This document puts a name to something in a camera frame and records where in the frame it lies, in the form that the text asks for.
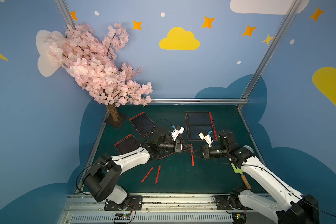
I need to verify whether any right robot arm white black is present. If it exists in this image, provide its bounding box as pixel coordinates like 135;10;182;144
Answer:
198;131;320;224

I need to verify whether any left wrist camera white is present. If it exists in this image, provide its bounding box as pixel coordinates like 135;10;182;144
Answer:
170;126;185;141

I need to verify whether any aluminium front rail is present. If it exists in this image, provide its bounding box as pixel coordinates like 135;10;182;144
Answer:
58;193;273;224

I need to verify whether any aluminium back frame bar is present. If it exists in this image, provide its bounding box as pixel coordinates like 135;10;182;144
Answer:
151;99;248;105

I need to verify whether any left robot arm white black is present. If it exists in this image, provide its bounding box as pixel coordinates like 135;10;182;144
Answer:
82;128;193;206

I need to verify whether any pink cherry blossom tree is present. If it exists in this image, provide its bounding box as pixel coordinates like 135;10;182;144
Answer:
45;23;153;123

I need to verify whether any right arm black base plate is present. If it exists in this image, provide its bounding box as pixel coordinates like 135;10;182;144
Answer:
213;195;252;211

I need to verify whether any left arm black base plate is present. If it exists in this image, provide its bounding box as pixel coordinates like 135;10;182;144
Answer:
104;195;143;211

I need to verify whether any green garden fork wooden handle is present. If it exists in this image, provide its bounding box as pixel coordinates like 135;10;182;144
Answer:
231;163;252;189

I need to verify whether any colourful scribble red writing tablet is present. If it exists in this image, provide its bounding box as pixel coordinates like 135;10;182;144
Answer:
187;125;214;141

